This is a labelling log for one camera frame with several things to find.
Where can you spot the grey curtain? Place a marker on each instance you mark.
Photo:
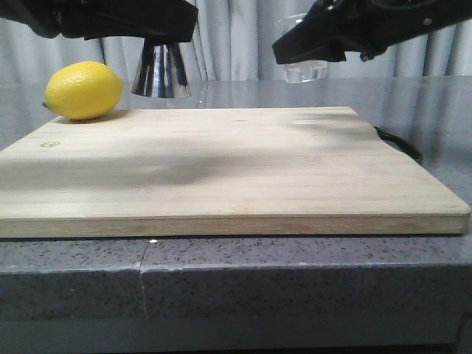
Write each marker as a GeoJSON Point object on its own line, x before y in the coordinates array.
{"type": "Point", "coordinates": [232, 41]}

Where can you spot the steel double jigger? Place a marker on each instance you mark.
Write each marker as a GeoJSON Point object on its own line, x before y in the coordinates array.
{"type": "Point", "coordinates": [161, 72]}

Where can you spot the wooden cutting board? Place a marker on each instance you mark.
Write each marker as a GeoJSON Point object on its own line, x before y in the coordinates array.
{"type": "Point", "coordinates": [242, 171]}

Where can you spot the small glass beaker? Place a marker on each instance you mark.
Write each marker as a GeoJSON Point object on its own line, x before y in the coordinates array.
{"type": "Point", "coordinates": [305, 71]}

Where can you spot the yellow lemon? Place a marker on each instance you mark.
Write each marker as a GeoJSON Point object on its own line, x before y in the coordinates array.
{"type": "Point", "coordinates": [84, 90]}

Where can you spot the black cutting board handle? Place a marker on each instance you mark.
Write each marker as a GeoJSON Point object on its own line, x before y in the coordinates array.
{"type": "Point", "coordinates": [401, 144]}

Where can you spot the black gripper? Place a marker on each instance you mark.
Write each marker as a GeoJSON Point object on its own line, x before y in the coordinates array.
{"type": "Point", "coordinates": [164, 21]}
{"type": "Point", "coordinates": [366, 27]}

